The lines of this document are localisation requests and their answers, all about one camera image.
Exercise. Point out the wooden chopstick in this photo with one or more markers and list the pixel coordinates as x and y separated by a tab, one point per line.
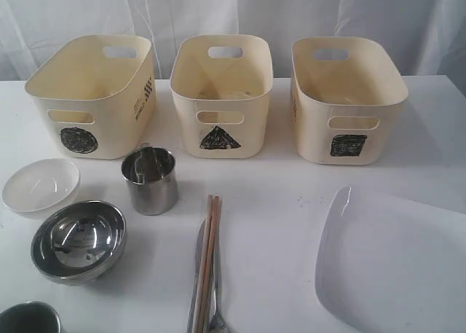
205	303
202	266

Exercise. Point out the stainless steel knife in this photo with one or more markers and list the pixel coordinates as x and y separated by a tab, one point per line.
197	260

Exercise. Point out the stainless steel mug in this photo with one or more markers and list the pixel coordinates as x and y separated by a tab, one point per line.
149	172

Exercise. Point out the stainless steel bowl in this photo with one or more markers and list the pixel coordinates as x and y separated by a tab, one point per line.
80	242

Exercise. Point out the white ceramic bowl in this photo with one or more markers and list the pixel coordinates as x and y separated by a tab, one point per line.
41	188

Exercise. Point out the small steel cup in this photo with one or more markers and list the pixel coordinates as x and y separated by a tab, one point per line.
32	316

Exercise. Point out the cream bin with triangle mark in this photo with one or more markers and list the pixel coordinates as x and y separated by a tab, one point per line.
221	86

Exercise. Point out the cream bin with square mark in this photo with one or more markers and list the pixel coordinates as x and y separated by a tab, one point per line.
346	96

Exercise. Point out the cream bin with circle mark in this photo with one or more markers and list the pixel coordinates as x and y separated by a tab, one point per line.
96	95

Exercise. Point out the white square plate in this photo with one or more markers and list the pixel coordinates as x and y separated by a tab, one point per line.
388	264

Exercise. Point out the white curtain backdrop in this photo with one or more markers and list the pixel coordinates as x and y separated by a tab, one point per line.
423	37

